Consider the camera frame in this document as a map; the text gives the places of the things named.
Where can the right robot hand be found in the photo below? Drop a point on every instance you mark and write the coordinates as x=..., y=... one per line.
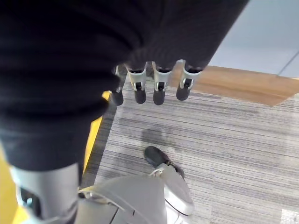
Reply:
x=70, y=58

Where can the yellow shelf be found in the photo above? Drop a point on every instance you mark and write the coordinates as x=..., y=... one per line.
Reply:
x=93, y=140

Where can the dark robot foot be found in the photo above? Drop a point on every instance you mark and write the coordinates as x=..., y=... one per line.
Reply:
x=161, y=158

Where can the silver robot leg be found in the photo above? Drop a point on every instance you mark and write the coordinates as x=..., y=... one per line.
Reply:
x=137, y=198

